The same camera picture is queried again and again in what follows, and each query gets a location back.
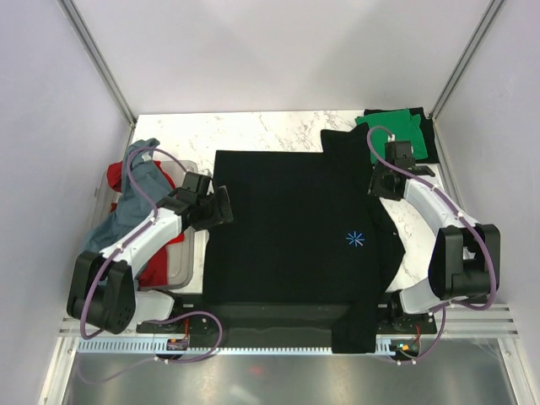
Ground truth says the black t-shirt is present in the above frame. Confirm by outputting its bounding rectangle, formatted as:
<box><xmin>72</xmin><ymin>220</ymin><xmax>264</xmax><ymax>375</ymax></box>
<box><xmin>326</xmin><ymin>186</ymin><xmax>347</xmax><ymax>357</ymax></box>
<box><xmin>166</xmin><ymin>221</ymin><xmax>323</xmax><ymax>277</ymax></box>
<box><xmin>202</xmin><ymin>124</ymin><xmax>405</xmax><ymax>354</ymax></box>
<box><xmin>364</xmin><ymin>107</ymin><xmax>440</xmax><ymax>164</ymax></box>

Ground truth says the aluminium frame post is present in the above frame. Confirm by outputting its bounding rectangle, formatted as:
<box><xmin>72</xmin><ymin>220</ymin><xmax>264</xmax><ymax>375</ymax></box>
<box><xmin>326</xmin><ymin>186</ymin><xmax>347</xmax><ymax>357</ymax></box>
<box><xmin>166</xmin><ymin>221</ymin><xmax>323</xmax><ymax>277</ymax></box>
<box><xmin>57</xmin><ymin>0</ymin><xmax>138</xmax><ymax>126</ymax></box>
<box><xmin>429</xmin><ymin>0</ymin><xmax>506</xmax><ymax>120</ymax></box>

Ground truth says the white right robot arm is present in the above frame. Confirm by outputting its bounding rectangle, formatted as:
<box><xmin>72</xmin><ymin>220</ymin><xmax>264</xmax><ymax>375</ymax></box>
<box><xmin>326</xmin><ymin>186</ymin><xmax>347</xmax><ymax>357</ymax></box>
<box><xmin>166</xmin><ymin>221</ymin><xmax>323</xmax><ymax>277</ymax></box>
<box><xmin>368</xmin><ymin>163</ymin><xmax>500</xmax><ymax>332</ymax></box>

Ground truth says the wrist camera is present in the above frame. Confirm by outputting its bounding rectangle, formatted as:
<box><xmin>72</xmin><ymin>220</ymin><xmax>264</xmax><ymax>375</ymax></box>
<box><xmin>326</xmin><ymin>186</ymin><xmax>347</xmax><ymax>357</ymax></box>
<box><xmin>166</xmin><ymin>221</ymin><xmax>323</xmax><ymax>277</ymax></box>
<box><xmin>181</xmin><ymin>171</ymin><xmax>212</xmax><ymax>197</ymax></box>
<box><xmin>385</xmin><ymin>141</ymin><xmax>415</xmax><ymax>165</ymax></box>

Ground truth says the white slotted cable duct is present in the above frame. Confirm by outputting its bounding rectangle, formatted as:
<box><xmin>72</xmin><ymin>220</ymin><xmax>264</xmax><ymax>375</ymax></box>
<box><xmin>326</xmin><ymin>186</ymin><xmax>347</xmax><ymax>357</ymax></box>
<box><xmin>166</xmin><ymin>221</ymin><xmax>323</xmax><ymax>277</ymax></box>
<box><xmin>78</xmin><ymin>334</ymin><xmax>402</xmax><ymax>355</ymax></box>

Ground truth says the clear plastic bin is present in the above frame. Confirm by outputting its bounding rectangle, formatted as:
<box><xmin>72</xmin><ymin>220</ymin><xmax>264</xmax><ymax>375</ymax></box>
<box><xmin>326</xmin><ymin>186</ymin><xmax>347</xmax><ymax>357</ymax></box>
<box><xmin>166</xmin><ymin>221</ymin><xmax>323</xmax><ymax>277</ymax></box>
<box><xmin>91</xmin><ymin>173</ymin><xmax>195</xmax><ymax>290</ymax></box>

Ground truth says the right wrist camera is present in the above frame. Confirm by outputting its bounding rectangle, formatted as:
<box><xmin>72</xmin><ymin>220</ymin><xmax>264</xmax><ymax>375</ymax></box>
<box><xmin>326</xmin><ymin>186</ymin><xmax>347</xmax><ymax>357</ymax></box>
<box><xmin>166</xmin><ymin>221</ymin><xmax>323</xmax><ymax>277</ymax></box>
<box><xmin>385</xmin><ymin>141</ymin><xmax>415</xmax><ymax>165</ymax></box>

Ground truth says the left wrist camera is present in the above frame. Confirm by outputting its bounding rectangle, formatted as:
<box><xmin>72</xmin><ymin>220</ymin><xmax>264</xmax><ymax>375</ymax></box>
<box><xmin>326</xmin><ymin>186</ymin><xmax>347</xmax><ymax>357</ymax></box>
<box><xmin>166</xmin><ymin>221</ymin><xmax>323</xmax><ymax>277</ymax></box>
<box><xmin>181</xmin><ymin>171</ymin><xmax>212</xmax><ymax>197</ymax></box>

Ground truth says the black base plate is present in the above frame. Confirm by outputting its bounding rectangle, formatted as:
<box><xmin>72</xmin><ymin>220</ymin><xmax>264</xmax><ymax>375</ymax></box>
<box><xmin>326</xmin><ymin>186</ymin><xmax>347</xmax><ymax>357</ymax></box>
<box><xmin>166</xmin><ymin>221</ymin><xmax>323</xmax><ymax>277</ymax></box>
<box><xmin>135</xmin><ymin>291</ymin><xmax>440</xmax><ymax>349</ymax></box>

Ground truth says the blue-grey t-shirt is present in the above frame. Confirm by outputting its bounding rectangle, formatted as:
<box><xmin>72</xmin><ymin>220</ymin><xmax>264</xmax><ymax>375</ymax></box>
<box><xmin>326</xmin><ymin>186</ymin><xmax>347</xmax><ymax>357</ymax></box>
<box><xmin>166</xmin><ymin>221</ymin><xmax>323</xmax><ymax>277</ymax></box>
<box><xmin>81</xmin><ymin>138</ymin><xmax>173</xmax><ymax>252</ymax></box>

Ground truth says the folded green t-shirt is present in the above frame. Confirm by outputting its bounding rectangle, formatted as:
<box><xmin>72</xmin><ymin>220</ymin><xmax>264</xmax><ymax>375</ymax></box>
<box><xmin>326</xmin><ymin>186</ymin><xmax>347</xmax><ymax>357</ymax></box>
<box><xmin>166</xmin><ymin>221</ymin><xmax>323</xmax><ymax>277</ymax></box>
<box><xmin>355</xmin><ymin>109</ymin><xmax>429</xmax><ymax>160</ymax></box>

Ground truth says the left aluminium frame post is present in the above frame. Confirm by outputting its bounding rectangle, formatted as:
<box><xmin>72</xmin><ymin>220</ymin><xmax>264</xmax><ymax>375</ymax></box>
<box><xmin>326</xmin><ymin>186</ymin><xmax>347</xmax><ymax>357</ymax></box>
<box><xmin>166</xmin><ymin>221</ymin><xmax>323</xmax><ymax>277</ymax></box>
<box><xmin>57</xmin><ymin>0</ymin><xmax>138</xmax><ymax>126</ymax></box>

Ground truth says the right aluminium frame post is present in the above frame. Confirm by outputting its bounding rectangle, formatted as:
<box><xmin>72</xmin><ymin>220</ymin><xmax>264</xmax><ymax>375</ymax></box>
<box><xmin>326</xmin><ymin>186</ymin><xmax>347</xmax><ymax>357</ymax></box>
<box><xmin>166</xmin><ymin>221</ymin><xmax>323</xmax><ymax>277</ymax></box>
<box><xmin>429</xmin><ymin>0</ymin><xmax>506</xmax><ymax>120</ymax></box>

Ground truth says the folded black t-shirt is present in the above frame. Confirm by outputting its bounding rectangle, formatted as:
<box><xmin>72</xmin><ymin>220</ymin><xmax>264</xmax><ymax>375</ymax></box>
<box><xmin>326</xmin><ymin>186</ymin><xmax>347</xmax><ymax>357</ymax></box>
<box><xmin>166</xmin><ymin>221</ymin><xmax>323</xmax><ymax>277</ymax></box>
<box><xmin>364</xmin><ymin>107</ymin><xmax>440</xmax><ymax>164</ymax></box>

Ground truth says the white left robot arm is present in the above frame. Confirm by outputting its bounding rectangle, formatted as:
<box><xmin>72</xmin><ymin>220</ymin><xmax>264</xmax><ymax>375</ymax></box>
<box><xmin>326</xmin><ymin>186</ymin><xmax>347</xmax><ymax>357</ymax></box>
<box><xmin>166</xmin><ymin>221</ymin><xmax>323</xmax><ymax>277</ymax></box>
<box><xmin>67</xmin><ymin>186</ymin><xmax>234</xmax><ymax>340</ymax></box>

